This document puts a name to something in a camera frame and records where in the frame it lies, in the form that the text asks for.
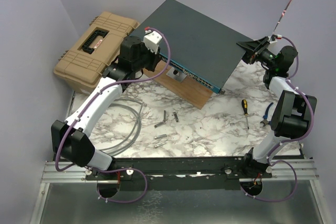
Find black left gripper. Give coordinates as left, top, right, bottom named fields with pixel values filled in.
left=133, top=42, right=162, bottom=72

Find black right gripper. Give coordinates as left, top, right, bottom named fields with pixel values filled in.
left=234, top=37, right=277, bottom=70

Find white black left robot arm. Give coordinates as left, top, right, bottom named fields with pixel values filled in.
left=51, top=30, right=166, bottom=179

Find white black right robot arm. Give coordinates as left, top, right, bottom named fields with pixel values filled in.
left=237, top=35, right=317, bottom=177

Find wooden base board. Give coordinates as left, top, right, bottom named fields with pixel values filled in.
left=154, top=66, right=213, bottom=109

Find yellow black screwdriver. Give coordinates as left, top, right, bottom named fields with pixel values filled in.
left=241, top=99, right=249, bottom=129

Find tan plastic tool case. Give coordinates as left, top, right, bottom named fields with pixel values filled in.
left=54, top=12, right=140, bottom=95

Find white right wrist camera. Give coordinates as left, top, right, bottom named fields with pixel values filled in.
left=269, top=34, right=282, bottom=44

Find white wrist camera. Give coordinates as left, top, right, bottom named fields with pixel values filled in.
left=143, top=27, right=162, bottom=54
left=269, top=34, right=282, bottom=44

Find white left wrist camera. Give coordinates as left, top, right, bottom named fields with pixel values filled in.
left=143, top=27, right=162, bottom=54

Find metal switch stand bracket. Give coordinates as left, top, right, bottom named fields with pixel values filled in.
left=166, top=68, right=186, bottom=82

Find dark blue network switch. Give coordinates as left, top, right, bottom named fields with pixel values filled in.
left=132, top=0, right=250, bottom=93

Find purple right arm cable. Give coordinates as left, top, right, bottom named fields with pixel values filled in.
left=245, top=36, right=315, bottom=202

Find grey coiled network cable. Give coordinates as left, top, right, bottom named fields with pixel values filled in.
left=99, top=98, right=148, bottom=156

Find blue handled pliers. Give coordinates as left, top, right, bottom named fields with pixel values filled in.
left=260, top=102, right=274, bottom=127

